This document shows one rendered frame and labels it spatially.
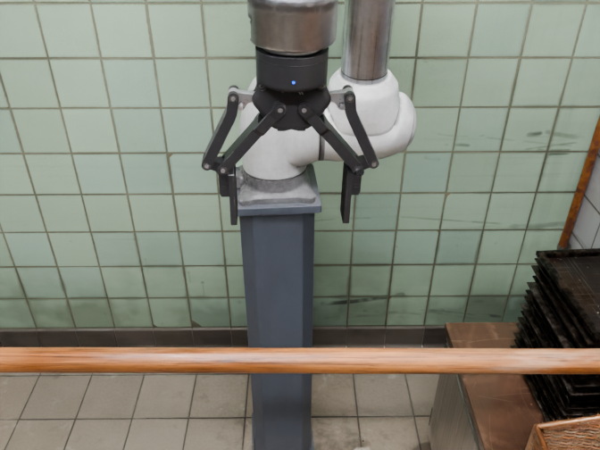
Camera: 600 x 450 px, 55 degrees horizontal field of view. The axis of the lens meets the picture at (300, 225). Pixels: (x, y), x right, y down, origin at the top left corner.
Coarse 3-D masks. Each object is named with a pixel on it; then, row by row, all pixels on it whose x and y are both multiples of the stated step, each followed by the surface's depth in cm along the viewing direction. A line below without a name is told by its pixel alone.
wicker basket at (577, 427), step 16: (592, 416) 113; (544, 432) 115; (560, 432) 116; (576, 432) 116; (592, 432) 116; (528, 448) 119; (544, 448) 111; (560, 448) 119; (576, 448) 119; (592, 448) 120
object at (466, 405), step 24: (456, 336) 157; (480, 336) 157; (504, 336) 157; (456, 384) 152; (480, 384) 143; (504, 384) 143; (528, 384) 143; (432, 408) 180; (456, 408) 152; (480, 408) 137; (504, 408) 137; (528, 408) 137; (432, 432) 179; (456, 432) 152; (480, 432) 131; (504, 432) 131; (528, 432) 131
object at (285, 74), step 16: (256, 48) 58; (256, 64) 59; (272, 64) 57; (288, 64) 56; (304, 64) 57; (320, 64) 58; (256, 80) 60; (272, 80) 58; (288, 80) 57; (304, 80) 57; (320, 80) 59; (256, 96) 61; (272, 96) 61; (288, 96) 61; (304, 96) 61; (320, 96) 61; (288, 112) 62; (320, 112) 62; (288, 128) 63; (304, 128) 63
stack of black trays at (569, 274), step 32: (544, 256) 132; (576, 256) 134; (544, 288) 132; (576, 288) 124; (544, 320) 132; (576, 320) 118; (544, 384) 134; (576, 384) 119; (544, 416) 133; (576, 416) 126
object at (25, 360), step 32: (0, 352) 68; (32, 352) 68; (64, 352) 68; (96, 352) 68; (128, 352) 68; (160, 352) 68; (192, 352) 68; (224, 352) 68; (256, 352) 68; (288, 352) 68; (320, 352) 68; (352, 352) 68; (384, 352) 68; (416, 352) 68; (448, 352) 68; (480, 352) 68; (512, 352) 68; (544, 352) 68; (576, 352) 68
